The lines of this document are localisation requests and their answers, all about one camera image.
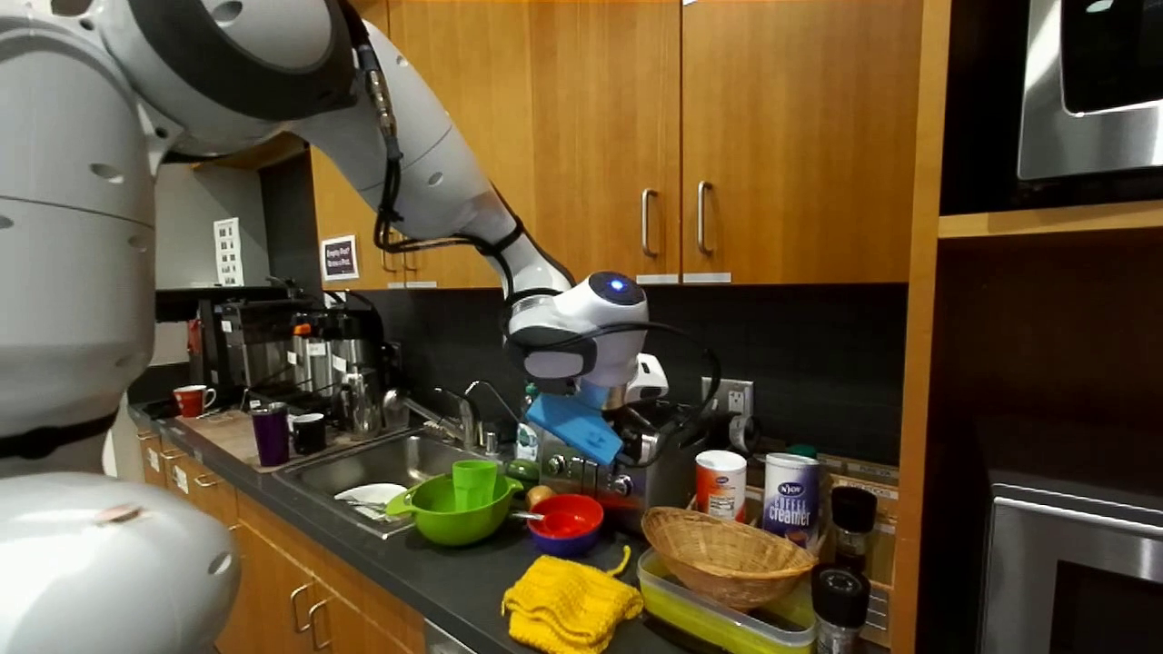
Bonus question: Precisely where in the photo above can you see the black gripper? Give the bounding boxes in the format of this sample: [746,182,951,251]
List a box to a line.
[608,395,684,462]

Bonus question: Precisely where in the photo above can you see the silver toaster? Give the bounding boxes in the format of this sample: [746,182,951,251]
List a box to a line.
[532,405,718,518]

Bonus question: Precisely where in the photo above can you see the red plastic bowl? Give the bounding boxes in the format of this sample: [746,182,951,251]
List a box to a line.
[522,490,612,547]

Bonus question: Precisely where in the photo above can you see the dish soap bottle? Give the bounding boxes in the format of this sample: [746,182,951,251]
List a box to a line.
[510,381,544,479]

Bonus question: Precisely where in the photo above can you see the blue plastic bowl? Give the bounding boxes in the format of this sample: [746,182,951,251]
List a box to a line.
[532,526,608,564]

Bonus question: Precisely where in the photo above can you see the wicker basket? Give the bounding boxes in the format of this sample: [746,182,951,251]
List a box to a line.
[637,502,821,613]

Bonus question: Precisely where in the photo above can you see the white canister blue label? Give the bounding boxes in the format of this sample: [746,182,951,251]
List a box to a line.
[759,446,826,538]

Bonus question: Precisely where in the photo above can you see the thin gooseneck tap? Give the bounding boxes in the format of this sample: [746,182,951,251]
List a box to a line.
[461,375,526,460]

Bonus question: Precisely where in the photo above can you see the green plastic cup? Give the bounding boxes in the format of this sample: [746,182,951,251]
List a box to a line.
[447,456,510,512]

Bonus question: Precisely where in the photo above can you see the yellow knitted cloth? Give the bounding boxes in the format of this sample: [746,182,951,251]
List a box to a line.
[499,541,650,654]

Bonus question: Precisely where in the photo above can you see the chrome sink faucet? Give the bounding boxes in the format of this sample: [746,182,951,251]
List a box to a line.
[396,381,478,456]

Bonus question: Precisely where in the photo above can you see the green plastic bowl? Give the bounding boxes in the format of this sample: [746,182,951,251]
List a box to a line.
[403,468,526,550]

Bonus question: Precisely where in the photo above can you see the clear container green lid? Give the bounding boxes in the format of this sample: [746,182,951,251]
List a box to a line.
[633,550,819,654]

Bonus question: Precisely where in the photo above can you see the black pepper grinder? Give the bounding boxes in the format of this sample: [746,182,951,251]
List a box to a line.
[826,483,881,576]
[807,564,872,654]

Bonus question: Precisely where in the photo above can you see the stainless steel sink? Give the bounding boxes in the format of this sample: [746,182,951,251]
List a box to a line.
[275,426,491,547]

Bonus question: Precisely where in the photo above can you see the white plate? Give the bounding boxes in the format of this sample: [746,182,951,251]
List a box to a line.
[329,479,414,526]

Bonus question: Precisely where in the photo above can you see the black mug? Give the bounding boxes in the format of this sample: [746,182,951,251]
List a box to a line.
[288,409,329,460]

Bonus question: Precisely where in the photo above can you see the purple white sign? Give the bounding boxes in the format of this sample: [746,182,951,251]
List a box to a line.
[315,229,363,289]

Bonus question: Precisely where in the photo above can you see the purple mug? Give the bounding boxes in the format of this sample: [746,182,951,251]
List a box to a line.
[247,399,293,473]

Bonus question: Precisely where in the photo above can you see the wooden base cabinet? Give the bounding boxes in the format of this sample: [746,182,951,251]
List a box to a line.
[134,429,430,654]

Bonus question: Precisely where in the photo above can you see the black coffee machine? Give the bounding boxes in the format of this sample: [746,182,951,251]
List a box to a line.
[189,289,297,410]

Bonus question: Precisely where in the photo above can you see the built-in steel appliance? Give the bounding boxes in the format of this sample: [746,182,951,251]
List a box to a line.
[985,468,1163,654]

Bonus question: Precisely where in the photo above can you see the white paper notice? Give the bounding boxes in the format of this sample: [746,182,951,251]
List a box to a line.
[211,212,247,291]

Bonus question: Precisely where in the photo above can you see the red coffee mug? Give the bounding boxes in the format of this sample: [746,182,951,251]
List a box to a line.
[169,380,222,423]

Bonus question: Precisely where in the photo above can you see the steel microwave oven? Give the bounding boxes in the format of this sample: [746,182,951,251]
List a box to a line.
[1010,0,1163,187]

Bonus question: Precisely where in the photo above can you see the wall power outlet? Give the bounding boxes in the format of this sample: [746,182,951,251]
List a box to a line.
[713,375,759,456]

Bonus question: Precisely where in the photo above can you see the steel cabinet handle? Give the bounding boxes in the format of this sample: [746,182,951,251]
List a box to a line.
[689,176,718,257]
[637,182,664,262]

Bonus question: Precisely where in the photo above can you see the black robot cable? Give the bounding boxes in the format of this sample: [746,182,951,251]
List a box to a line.
[346,3,538,266]

